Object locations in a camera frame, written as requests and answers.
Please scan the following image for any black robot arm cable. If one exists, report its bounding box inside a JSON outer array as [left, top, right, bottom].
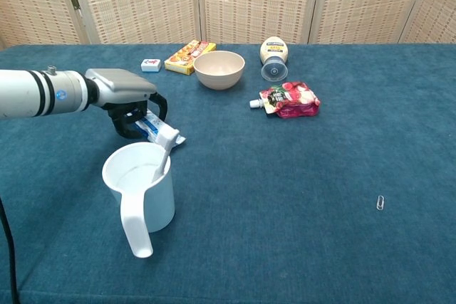
[[0, 196, 19, 304]]

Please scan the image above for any blue white toothpaste tube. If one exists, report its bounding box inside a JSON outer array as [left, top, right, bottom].
[[134, 110, 187, 147]]

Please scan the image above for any yellow orange food box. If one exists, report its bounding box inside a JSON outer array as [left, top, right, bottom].
[[164, 39, 217, 76]]

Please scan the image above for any blue tablecloth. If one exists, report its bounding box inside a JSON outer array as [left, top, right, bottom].
[[0, 43, 456, 304]]

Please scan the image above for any mayonnaise squeeze bottle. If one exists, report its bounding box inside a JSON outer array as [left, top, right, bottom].
[[259, 36, 289, 82]]

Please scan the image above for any white measuring scoop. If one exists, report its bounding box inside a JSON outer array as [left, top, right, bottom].
[[101, 141, 176, 258]]

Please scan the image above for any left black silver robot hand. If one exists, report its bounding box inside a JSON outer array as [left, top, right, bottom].
[[84, 68, 169, 140]]

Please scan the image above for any beige bowl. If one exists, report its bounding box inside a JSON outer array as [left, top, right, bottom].
[[192, 50, 246, 91]]

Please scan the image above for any white mahjong tile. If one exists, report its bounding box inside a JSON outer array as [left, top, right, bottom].
[[140, 58, 162, 73]]

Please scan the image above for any white toothbrush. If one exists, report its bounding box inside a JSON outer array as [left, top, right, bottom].
[[150, 127, 180, 183]]

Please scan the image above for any red spout pouch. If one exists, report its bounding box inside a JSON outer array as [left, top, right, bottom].
[[249, 80, 321, 120]]

